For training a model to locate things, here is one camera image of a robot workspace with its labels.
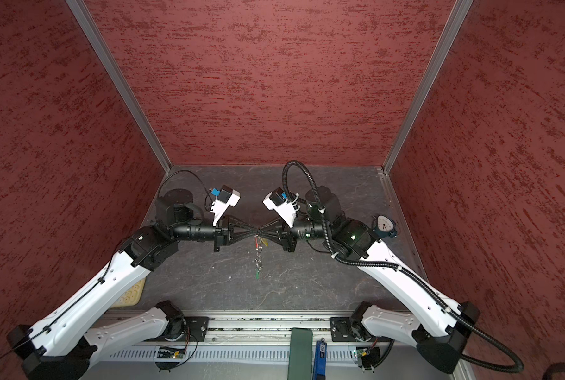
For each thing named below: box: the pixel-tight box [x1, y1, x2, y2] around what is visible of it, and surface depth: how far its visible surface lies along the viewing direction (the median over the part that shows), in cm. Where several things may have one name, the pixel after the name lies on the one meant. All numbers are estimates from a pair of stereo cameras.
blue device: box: [313, 338, 328, 380], surface depth 69 cm
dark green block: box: [287, 327, 313, 380], surface depth 71 cm
